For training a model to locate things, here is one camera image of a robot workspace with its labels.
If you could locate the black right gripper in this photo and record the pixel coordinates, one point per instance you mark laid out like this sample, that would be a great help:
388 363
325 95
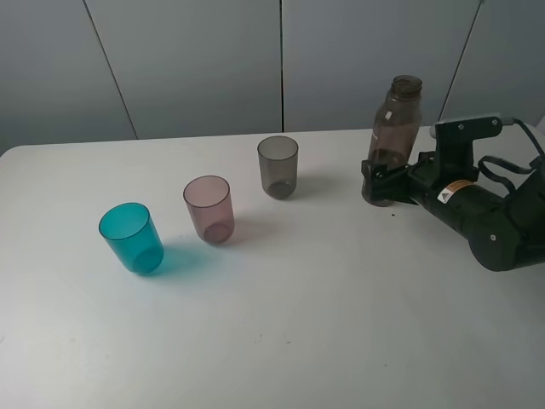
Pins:
443 179

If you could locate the brown transparent water bottle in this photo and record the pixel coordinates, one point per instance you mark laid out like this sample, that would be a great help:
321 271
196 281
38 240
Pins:
397 122

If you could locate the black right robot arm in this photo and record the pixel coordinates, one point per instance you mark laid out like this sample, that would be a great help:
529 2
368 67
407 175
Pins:
496 206

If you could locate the grey plastic cup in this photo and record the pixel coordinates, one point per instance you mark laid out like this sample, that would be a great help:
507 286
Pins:
278 161

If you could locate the pink plastic cup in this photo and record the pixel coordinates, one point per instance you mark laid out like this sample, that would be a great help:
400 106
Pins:
209 203

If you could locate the teal plastic cup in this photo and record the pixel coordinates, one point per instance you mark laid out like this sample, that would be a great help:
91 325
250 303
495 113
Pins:
131 234

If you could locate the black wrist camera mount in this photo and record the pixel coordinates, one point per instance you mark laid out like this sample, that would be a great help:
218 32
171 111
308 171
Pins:
454 139

